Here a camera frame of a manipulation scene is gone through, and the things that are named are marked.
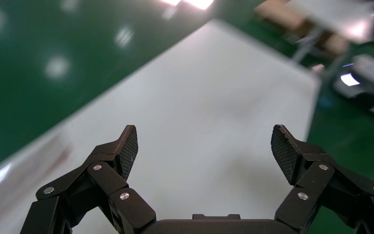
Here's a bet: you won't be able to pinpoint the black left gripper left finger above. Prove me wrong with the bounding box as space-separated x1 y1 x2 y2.
20 125 157 234

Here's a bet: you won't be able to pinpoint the stacked brown cardboard boxes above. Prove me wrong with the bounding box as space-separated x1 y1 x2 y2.
255 0 350 56

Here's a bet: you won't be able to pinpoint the white table with metal legs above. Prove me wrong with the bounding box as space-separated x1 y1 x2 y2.
287 0 374 67

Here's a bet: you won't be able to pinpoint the white wheeled machine base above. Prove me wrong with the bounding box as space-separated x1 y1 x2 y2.
333 54 374 118

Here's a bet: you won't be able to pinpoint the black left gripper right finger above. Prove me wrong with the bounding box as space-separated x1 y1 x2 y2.
271 124 374 234

